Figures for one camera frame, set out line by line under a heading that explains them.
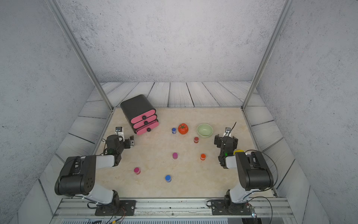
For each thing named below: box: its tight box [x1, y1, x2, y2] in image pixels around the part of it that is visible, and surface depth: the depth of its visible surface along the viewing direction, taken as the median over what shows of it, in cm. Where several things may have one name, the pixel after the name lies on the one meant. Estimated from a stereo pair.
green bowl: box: [196, 123, 214, 138], surface depth 103 cm
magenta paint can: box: [133, 167, 141, 175], surface depth 86 cm
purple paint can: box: [172, 152, 179, 161], surface depth 93 cm
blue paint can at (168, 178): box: [165, 174, 172, 183], surface depth 83 cm
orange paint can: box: [200, 153, 207, 161], surface depth 91 cm
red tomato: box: [178, 123, 189, 135], surface depth 104 cm
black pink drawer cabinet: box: [120, 94, 159, 136], surface depth 103 cm
